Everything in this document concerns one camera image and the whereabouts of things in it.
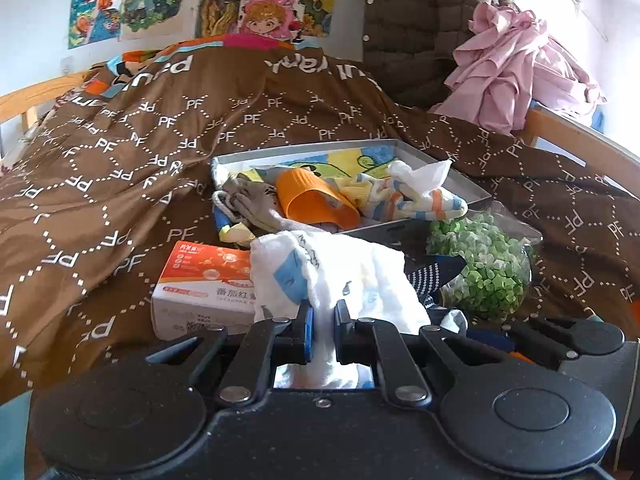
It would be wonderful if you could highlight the white blue baby cloth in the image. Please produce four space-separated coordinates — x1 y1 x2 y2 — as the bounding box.
250 231 431 389

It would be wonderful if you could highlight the navy striped sock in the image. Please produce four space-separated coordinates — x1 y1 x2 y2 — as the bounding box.
405 255 466 309

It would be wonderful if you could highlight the orange white tissue box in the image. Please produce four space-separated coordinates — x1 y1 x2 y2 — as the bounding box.
151 240 255 340

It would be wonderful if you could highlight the bag of green paper stars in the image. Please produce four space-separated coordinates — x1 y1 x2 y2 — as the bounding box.
426 202 542 322

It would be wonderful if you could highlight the grey white glove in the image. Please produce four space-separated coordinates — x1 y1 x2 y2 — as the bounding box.
212 174 322 233

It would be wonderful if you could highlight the striped colourful sock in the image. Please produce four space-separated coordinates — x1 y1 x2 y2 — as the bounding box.
334 174 469 222

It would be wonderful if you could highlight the orange silicone cup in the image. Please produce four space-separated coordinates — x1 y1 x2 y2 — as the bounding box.
276 168 360 230

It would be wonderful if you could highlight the grey tray box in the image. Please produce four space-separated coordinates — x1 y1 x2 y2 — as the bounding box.
212 140 490 246

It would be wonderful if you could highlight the brown patterned duvet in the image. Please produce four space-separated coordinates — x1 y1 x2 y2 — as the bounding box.
1 41 639 400

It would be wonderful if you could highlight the pink cloth pile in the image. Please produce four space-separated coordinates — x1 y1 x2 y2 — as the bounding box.
431 2 605 136

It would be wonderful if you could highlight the brown quilted jacket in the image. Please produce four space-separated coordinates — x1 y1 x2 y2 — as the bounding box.
362 0 513 108

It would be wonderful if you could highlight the pink cartoon girl drawing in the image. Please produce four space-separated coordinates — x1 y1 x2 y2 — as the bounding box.
238 0 305 42

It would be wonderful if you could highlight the red-haired girl drawing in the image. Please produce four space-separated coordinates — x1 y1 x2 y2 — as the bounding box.
67 0 122 50

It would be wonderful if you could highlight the wooden bed rail right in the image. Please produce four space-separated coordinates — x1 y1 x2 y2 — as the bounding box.
513 105 640 197

